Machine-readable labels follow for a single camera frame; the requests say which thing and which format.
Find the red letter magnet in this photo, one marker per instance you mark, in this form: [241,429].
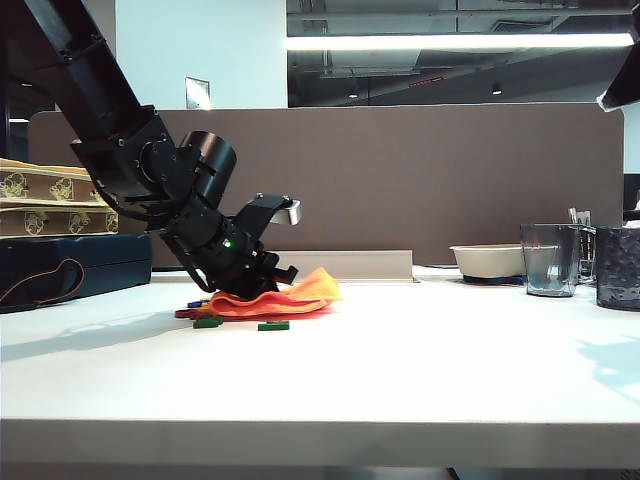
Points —
[187,314]

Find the white bowl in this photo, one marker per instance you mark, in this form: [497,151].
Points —
[487,261]

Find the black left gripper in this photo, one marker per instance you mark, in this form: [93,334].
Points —
[240,265]

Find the red ceiling sign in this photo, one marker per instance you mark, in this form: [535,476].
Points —
[425,81]

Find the dark textured cup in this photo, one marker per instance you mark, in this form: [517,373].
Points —
[619,270]

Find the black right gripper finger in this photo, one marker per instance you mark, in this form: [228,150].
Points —
[625,75]

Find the thin sticks bundle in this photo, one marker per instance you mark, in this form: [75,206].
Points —
[580,217]

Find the orange microfibre cloth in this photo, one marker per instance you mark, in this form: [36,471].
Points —
[300,295]

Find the silver wall sign plate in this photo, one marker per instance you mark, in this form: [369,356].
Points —
[197,93]

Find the clear glass holder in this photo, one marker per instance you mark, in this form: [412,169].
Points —
[587,255]

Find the clear glass cup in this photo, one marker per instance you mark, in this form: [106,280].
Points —
[549,265]

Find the brown desk partition panel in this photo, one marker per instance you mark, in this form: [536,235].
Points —
[425,190]

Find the blue letter magnet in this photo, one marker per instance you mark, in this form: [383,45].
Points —
[197,302]

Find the green letter magnet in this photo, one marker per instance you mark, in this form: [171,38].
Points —
[273,326]
[207,323]

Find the yellow brown patterned box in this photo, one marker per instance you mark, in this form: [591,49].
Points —
[45,187]
[55,221]

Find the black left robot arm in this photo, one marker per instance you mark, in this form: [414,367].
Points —
[100,100]

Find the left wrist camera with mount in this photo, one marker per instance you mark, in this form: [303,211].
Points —
[272,212]

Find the white ceiling light strip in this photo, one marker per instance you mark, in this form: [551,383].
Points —
[450,42]

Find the dark blue case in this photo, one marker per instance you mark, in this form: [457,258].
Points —
[110,265]

